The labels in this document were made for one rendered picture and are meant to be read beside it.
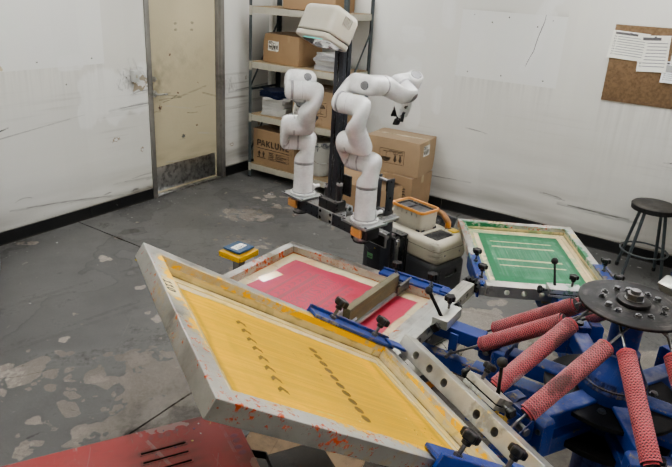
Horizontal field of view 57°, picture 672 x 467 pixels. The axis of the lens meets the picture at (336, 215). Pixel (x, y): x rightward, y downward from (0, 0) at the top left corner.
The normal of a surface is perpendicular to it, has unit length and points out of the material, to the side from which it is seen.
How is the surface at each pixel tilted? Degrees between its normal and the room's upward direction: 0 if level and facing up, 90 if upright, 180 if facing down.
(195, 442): 0
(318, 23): 64
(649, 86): 90
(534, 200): 90
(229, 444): 0
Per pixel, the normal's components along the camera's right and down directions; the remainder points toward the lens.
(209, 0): 0.83, 0.24
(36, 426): 0.06, -0.93
